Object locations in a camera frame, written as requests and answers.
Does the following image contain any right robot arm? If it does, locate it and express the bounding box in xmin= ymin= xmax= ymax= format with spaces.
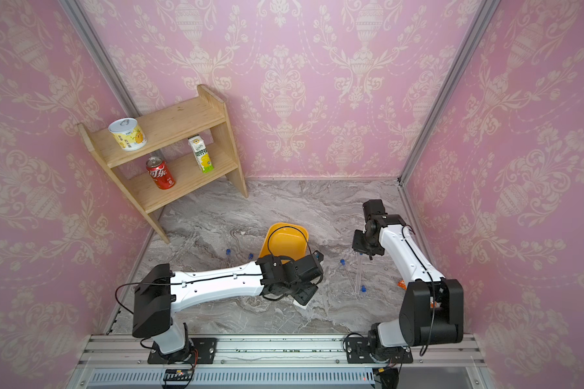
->
xmin=352 ymin=214 xmax=464 ymax=361

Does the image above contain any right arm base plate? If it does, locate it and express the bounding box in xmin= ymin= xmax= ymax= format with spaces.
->
xmin=342 ymin=336 xmax=414 ymax=365

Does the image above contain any yellow plastic basin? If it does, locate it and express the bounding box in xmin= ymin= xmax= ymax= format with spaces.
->
xmin=258 ymin=222 xmax=309 ymax=260

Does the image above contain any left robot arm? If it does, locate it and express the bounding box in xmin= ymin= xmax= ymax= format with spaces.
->
xmin=132 ymin=251 xmax=324 ymax=363

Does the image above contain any green white juice carton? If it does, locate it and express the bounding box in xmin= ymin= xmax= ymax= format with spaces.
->
xmin=188 ymin=136 xmax=214 ymax=173

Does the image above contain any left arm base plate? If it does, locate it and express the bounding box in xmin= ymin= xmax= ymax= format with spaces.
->
xmin=148 ymin=337 xmax=217 ymax=366

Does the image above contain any white wiping cloth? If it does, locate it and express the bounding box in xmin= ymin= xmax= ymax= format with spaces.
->
xmin=293 ymin=299 xmax=309 ymax=310

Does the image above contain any aluminium front rail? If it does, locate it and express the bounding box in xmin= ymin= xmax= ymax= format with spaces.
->
xmin=68 ymin=334 xmax=494 ymax=388

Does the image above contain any red cola can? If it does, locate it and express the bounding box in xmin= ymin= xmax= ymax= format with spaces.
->
xmin=146 ymin=157 xmax=176 ymax=190

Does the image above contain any yellow white tin can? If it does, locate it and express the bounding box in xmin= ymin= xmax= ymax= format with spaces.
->
xmin=108 ymin=118 xmax=147 ymax=152

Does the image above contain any wooden two-tier shelf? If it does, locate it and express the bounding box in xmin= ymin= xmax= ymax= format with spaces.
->
xmin=77 ymin=83 xmax=250 ymax=244

